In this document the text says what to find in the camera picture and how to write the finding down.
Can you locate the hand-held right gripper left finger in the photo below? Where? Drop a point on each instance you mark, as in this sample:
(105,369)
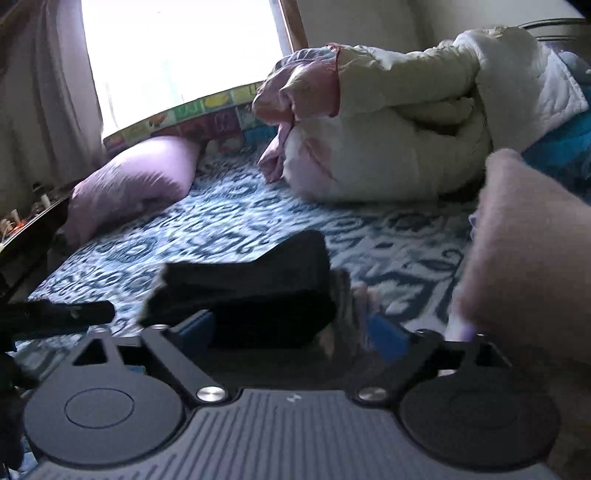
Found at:
(194,330)

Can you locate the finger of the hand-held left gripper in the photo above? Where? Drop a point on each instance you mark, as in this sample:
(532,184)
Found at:
(69,313)

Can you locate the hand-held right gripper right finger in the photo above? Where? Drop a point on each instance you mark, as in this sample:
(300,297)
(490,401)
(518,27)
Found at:
(388,339)

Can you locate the black frayed-hem pants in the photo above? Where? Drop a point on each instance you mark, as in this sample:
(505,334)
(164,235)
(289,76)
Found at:
(249,286)

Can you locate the dark bedside table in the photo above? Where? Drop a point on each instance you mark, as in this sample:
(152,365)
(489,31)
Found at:
(25,230)

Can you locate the blue white patterned quilt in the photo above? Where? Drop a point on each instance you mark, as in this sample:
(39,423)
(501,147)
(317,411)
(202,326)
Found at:
(231,217)

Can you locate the lilac pillow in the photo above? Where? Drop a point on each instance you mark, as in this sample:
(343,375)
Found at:
(134,177)

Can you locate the pink folded cloth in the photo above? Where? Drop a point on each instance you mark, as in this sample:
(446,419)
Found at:
(521,249)

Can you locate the cream pink comforter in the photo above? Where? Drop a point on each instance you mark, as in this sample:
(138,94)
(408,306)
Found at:
(392,124)

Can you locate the colourful printed headboard mat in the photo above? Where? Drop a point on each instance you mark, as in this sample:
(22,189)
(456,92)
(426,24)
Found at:
(203,115)

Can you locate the pale curtain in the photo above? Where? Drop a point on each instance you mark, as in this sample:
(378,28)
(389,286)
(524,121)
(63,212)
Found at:
(51,92)

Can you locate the teal blue blanket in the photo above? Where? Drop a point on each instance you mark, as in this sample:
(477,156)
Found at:
(565,152)

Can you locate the bright window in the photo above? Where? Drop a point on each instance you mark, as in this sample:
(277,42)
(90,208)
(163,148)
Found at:
(184,50)

